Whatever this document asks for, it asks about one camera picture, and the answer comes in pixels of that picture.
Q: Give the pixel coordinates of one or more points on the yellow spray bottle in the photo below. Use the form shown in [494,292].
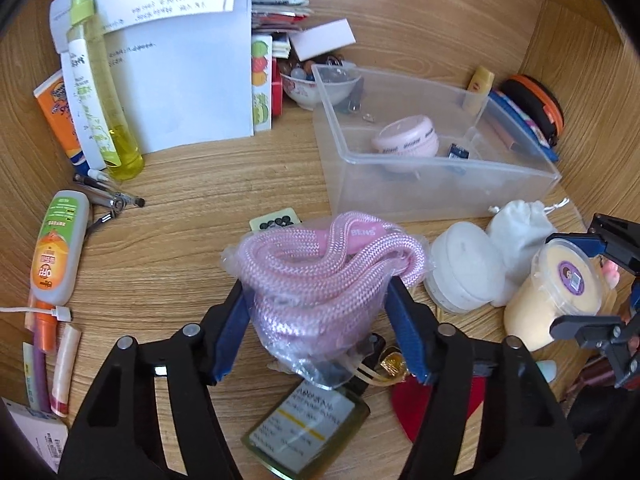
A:
[112,110]

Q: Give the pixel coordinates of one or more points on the clear plastic box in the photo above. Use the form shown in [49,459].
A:
[400,185]

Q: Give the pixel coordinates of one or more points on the pink round jar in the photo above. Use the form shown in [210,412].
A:
[405,135]

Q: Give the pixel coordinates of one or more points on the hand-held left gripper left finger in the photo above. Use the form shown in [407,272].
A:
[229,332]

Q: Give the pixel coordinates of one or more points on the stack of cards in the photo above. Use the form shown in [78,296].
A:
[277,12]

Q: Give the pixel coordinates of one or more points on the ceramic bowl of beads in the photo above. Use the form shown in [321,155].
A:
[300,92]

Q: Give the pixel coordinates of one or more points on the white round jar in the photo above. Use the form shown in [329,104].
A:
[465,270]

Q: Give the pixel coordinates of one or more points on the white cardboard box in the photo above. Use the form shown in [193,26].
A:
[32,432]

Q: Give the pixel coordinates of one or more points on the clear pen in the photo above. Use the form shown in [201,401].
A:
[100,195]

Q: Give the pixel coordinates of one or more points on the white paper sheets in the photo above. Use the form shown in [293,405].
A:
[190,70]

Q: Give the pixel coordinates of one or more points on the small blue packet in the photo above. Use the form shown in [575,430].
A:
[457,151]

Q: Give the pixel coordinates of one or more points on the green mahjong tile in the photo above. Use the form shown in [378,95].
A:
[272,222]

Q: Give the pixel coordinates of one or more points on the small yellow bottle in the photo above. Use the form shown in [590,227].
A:
[477,87]

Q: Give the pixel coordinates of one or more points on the orange black zip case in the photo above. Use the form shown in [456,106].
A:
[537,105]

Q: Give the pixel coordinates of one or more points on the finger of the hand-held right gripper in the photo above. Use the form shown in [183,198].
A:
[590,330]
[612,240]

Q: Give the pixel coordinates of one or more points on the blue pencil pouch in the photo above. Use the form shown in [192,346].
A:
[525,125]

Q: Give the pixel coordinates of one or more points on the wooden desktop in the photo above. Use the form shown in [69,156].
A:
[200,210]

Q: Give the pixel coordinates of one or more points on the yellow jar with purple label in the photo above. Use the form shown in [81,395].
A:
[550,305]

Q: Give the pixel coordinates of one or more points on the orange sunscreen tube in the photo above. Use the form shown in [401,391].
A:
[52,110]

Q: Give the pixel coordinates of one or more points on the yellow labelled glass bottle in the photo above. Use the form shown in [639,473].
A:
[307,425]

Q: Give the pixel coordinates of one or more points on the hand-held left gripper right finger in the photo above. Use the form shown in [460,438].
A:
[407,332]

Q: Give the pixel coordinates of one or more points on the red box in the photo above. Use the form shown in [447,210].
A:
[277,87]

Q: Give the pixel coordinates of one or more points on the green orange repellent bottle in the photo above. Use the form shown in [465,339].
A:
[57,250]

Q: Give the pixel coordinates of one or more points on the purple pen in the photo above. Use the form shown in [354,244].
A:
[40,380]

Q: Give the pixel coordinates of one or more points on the white capped pen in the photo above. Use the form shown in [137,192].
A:
[98,175]

